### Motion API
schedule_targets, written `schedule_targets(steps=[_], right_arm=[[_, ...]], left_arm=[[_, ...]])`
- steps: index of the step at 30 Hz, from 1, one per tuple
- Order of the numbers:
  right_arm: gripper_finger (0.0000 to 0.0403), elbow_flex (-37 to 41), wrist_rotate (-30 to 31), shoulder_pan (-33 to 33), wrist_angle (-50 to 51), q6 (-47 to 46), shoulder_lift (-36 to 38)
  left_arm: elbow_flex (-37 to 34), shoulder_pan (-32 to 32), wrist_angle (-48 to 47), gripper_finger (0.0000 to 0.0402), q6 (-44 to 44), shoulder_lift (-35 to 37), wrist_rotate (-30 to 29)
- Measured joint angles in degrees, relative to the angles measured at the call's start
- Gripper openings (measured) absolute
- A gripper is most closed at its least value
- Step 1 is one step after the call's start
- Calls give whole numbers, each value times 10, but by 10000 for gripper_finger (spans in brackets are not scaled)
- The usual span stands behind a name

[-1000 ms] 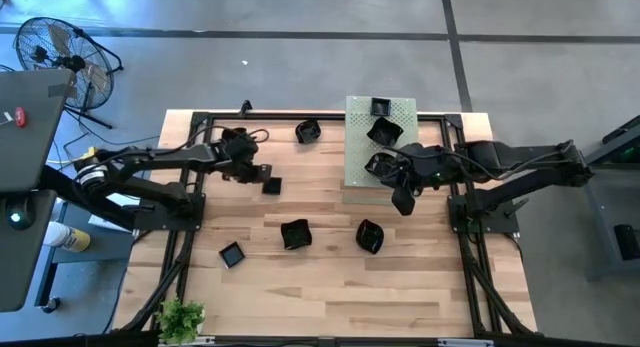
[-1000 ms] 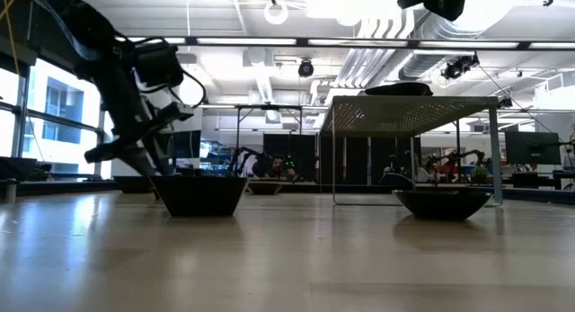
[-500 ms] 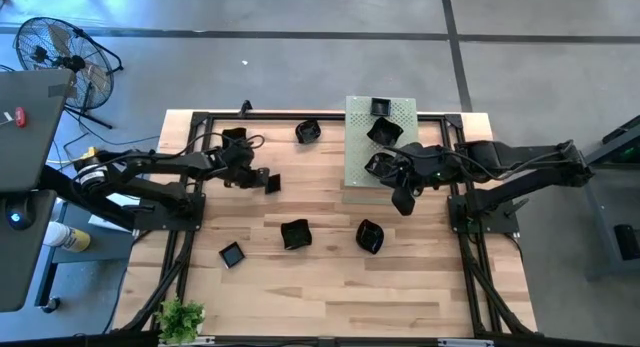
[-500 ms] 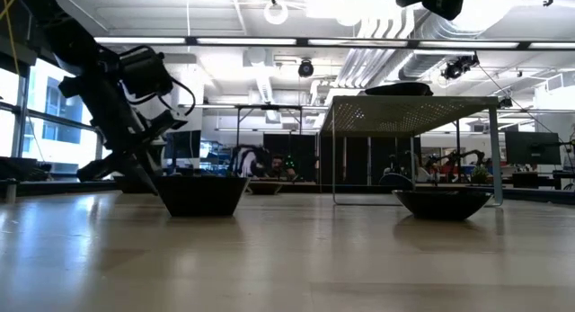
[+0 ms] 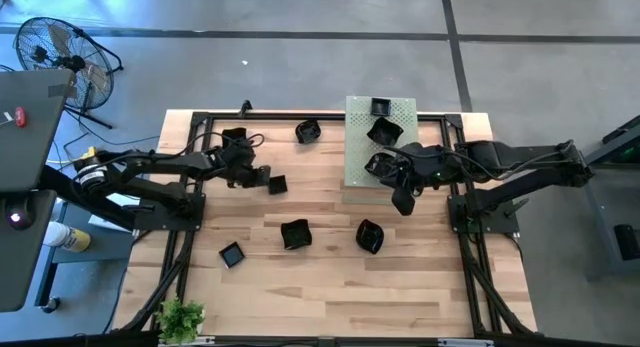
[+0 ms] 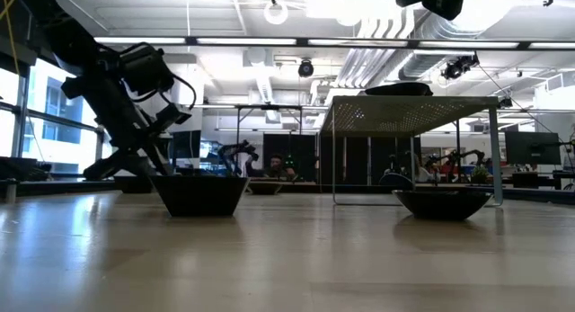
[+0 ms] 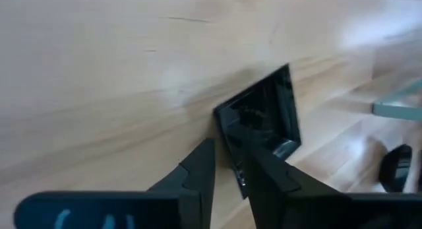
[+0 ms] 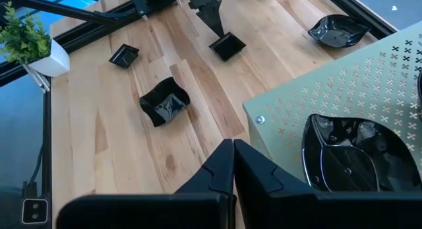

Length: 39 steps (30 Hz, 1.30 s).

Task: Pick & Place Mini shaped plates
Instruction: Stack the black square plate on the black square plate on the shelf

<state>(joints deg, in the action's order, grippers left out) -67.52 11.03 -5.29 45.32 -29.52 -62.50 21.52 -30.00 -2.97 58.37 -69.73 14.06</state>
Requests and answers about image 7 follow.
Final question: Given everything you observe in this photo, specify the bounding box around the wavy square black plate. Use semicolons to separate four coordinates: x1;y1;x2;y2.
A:
378;143;414;194

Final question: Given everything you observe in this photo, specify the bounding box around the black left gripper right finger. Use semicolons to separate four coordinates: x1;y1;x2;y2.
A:
242;143;422;229

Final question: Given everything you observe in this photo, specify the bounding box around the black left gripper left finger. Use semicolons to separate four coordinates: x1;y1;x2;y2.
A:
13;138;217;229

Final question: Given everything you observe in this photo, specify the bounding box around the small square black plate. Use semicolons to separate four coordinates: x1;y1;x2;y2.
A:
213;63;302;200

